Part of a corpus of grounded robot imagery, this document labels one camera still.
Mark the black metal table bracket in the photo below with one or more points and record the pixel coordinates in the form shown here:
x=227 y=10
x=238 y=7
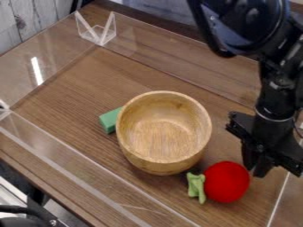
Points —
x=43 y=215

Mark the red plush fruit green stem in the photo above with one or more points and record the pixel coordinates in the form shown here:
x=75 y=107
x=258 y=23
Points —
x=223 y=183

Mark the clear acrylic front wall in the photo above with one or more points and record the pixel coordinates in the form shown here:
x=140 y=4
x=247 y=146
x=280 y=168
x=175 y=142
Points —
x=104 y=199

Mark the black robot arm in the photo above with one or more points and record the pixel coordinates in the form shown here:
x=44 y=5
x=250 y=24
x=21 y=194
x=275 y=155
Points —
x=260 y=28

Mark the clear acrylic corner bracket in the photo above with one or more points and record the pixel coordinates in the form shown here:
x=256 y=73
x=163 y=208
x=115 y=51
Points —
x=96 y=34

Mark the green rectangular block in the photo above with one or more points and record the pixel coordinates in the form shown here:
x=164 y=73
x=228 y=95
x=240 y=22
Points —
x=107 y=120

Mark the wooden bowl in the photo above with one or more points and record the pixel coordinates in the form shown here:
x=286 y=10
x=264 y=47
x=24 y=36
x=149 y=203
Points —
x=163 y=130

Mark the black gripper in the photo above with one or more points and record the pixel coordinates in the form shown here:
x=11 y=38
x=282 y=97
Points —
x=267 y=140

